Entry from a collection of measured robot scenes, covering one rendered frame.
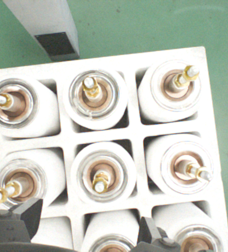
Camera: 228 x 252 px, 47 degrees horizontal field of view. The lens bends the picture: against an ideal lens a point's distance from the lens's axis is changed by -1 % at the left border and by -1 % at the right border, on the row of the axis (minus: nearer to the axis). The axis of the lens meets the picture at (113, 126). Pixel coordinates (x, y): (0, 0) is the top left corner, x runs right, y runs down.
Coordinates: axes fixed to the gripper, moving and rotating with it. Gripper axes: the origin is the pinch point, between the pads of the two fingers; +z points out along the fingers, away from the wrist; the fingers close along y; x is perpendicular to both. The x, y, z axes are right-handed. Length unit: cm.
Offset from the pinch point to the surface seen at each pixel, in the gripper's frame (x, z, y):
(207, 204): -3.2, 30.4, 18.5
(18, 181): -2.2, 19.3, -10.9
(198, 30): 35, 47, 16
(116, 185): -1.0, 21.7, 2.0
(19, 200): -5.4, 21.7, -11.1
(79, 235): -11.5, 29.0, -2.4
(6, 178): -2.7, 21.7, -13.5
